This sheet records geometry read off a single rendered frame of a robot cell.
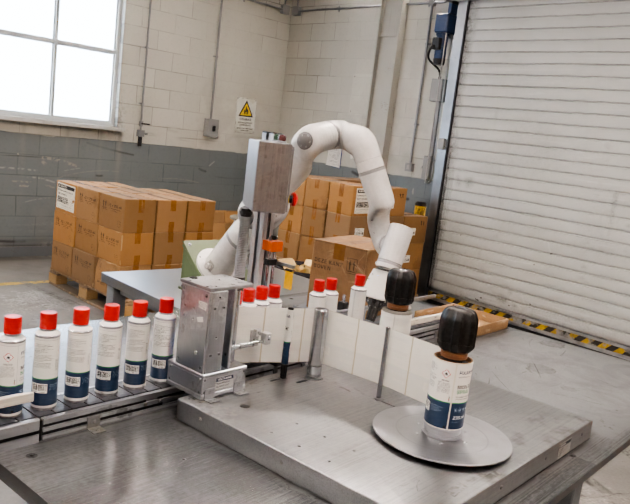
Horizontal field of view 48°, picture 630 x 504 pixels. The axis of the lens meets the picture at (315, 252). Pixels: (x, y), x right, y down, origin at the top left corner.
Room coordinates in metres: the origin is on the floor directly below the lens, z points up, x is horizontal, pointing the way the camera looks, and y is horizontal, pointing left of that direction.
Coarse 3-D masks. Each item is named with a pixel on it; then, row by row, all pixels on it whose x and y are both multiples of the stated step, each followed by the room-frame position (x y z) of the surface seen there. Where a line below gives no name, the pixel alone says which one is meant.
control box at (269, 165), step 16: (256, 144) 1.91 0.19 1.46; (272, 144) 1.89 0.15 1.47; (288, 144) 1.91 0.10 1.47; (256, 160) 1.89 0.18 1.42; (272, 160) 1.90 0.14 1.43; (288, 160) 1.91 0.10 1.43; (256, 176) 1.89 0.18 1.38; (272, 176) 1.90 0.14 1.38; (288, 176) 1.91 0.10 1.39; (256, 192) 1.89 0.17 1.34; (272, 192) 1.90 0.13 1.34; (288, 192) 1.92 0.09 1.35; (256, 208) 1.89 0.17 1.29; (272, 208) 1.90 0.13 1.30
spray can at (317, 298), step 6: (318, 282) 2.06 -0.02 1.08; (324, 282) 2.06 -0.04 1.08; (318, 288) 2.06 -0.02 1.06; (324, 288) 2.07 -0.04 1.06; (312, 294) 2.05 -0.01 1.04; (318, 294) 2.05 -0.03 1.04; (324, 294) 2.06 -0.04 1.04; (312, 300) 2.05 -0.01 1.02; (318, 300) 2.05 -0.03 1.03; (324, 300) 2.06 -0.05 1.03; (312, 306) 2.05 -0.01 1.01; (318, 306) 2.05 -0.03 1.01; (324, 306) 2.06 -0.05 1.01
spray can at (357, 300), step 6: (360, 276) 2.21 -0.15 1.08; (360, 282) 2.21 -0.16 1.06; (354, 288) 2.21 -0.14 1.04; (360, 288) 2.21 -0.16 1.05; (354, 294) 2.21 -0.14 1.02; (360, 294) 2.20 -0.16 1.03; (354, 300) 2.20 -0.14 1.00; (360, 300) 2.20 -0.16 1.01; (354, 306) 2.20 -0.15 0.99; (360, 306) 2.20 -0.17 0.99; (348, 312) 2.22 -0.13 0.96; (354, 312) 2.20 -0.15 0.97; (360, 312) 2.20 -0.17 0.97; (360, 318) 2.21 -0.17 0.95
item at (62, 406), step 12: (420, 324) 2.49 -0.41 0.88; (432, 324) 2.52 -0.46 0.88; (120, 384) 1.58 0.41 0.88; (156, 384) 1.60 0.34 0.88; (168, 384) 1.61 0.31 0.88; (60, 396) 1.46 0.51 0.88; (96, 396) 1.49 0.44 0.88; (108, 396) 1.50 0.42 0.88; (120, 396) 1.50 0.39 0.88; (24, 408) 1.39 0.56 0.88; (60, 408) 1.40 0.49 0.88; (72, 408) 1.41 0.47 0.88
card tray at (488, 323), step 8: (448, 304) 2.94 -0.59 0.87; (456, 304) 2.96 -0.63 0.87; (416, 312) 2.74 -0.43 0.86; (424, 312) 2.79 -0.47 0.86; (432, 312) 2.84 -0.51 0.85; (440, 312) 2.89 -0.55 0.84; (480, 312) 2.88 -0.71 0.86; (480, 320) 2.87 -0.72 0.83; (488, 320) 2.86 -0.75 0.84; (496, 320) 2.83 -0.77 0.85; (504, 320) 2.77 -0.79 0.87; (480, 328) 2.62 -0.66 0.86; (488, 328) 2.67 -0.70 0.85; (496, 328) 2.73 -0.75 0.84; (504, 328) 2.78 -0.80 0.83
